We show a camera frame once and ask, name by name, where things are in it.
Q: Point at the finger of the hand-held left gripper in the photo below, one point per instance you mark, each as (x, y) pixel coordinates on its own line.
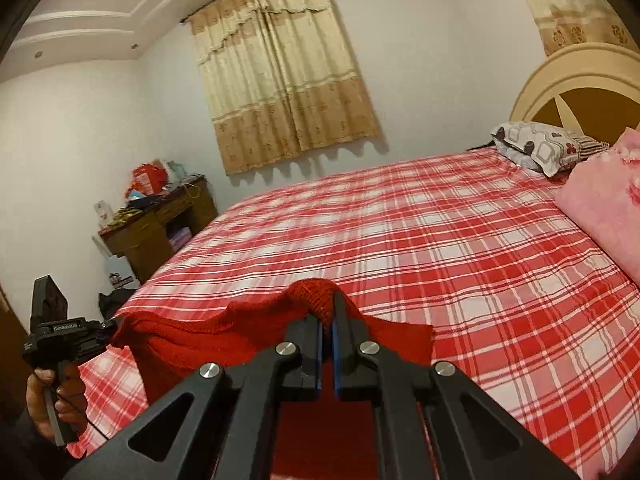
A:
(111, 330)

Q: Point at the red gift bag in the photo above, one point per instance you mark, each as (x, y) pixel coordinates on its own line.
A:
(147, 180)

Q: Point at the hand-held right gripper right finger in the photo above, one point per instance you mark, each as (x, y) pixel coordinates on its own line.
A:
(336, 365)

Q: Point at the brown wooden door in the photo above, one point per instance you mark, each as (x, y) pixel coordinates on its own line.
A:
(10, 340)

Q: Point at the pink floral pillow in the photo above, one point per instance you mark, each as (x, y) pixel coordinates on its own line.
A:
(605, 195)

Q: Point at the white card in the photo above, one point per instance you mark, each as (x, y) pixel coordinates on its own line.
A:
(102, 215)

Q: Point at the grey white patterned pillow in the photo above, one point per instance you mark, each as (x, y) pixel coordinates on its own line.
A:
(540, 147)

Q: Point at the beige window curtain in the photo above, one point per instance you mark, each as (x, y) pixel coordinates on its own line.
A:
(285, 75)

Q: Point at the cream wooden headboard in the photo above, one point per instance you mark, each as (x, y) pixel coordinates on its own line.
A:
(560, 70)

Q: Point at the person's left forearm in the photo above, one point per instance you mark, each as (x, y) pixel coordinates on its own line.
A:
(25, 455)

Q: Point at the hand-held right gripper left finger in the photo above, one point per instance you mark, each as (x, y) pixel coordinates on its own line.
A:
(319, 365)

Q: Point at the bed with red plaid sheet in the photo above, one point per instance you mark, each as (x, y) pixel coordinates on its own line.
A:
(400, 220)

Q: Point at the red embroidered knit sweater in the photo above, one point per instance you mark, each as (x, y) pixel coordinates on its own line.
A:
(200, 345)

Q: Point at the brown wooden desk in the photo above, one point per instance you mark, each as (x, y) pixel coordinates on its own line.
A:
(140, 240)

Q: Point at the beige floral side curtain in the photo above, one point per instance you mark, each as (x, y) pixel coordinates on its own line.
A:
(565, 5)

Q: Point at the bunch of bananas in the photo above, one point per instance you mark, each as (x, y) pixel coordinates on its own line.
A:
(124, 217)

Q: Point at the pale teal box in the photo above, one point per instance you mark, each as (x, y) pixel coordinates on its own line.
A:
(175, 171)

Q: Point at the person's left hand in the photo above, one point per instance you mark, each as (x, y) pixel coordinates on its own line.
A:
(37, 400)

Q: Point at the white paper bag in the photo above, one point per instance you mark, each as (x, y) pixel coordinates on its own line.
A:
(117, 270)

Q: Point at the pink storage box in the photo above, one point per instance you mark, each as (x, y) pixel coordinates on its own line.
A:
(180, 239)

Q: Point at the black bag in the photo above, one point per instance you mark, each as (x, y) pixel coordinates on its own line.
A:
(115, 302)

